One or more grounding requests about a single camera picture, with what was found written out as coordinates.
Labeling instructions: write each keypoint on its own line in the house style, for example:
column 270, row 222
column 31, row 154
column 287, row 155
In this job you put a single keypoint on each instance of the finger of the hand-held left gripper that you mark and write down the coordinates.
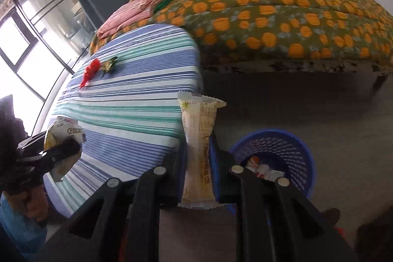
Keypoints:
column 61, row 153
column 30, row 143

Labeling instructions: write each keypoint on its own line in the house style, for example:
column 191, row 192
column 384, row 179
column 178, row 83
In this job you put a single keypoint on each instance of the cream snack wrapper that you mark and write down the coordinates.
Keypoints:
column 196, row 139

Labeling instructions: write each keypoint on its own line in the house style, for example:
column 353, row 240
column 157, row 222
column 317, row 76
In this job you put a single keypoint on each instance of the blue green striped tablecloth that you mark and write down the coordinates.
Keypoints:
column 138, row 96

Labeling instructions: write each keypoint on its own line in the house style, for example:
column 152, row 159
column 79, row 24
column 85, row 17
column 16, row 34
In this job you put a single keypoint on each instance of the crumpled red wrapper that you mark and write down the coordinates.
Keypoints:
column 90, row 71

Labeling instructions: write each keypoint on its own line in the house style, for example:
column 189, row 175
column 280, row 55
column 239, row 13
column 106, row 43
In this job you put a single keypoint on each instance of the orange white crumpled wrapper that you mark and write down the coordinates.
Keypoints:
column 265, row 171

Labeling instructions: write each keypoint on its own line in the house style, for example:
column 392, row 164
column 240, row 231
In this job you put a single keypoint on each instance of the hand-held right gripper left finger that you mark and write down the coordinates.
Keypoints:
column 175, row 176

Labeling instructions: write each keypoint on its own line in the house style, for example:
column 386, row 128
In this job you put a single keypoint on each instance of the person's left hand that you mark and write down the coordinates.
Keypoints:
column 35, row 202

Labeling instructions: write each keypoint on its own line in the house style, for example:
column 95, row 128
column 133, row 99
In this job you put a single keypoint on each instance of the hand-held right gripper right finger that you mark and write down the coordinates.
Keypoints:
column 215, row 179

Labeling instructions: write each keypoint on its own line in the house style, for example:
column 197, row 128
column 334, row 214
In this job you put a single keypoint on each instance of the blue plastic mesh basket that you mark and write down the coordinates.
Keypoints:
column 276, row 145

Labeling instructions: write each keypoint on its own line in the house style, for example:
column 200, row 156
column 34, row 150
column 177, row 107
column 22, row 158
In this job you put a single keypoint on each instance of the small green wrapper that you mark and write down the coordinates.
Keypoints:
column 110, row 64

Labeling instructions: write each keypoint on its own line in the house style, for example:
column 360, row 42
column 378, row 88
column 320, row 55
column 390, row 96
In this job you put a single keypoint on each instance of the yellow white snack bag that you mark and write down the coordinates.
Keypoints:
column 61, row 130

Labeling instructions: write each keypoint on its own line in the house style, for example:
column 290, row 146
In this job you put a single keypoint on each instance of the glass sliding door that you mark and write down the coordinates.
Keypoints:
column 36, row 35

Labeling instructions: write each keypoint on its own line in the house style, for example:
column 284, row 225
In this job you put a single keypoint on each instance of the person's left forearm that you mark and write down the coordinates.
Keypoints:
column 18, row 228

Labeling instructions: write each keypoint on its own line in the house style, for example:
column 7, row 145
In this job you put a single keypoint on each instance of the dark cloth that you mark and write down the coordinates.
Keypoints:
column 10, row 117

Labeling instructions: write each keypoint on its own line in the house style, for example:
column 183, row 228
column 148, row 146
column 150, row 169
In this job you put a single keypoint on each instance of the bed with orange floral quilt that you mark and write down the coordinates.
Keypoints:
column 276, row 13

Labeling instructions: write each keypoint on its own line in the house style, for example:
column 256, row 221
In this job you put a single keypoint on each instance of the folded pink striped blanket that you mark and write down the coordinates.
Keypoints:
column 132, row 12

